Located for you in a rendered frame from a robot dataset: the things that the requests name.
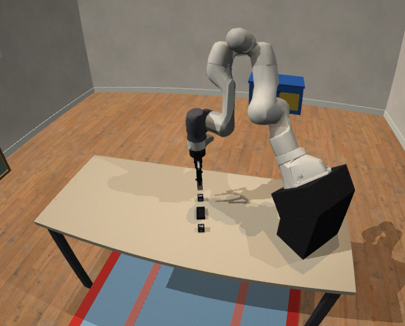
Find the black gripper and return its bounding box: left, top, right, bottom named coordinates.
left=189, top=149, right=205, bottom=190

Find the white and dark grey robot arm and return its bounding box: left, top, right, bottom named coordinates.
left=186, top=28, right=332, bottom=189

